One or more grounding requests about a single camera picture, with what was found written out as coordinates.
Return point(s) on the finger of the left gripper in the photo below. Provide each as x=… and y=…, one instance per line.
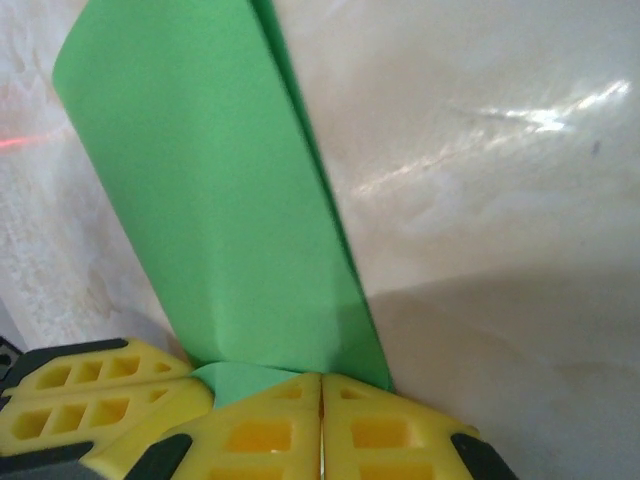
x=125, y=415
x=100, y=365

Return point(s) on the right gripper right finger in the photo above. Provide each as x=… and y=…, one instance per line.
x=390, y=440

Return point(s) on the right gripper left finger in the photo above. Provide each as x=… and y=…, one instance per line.
x=250, y=435

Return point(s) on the green paper sheet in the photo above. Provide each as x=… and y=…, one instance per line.
x=200, y=175

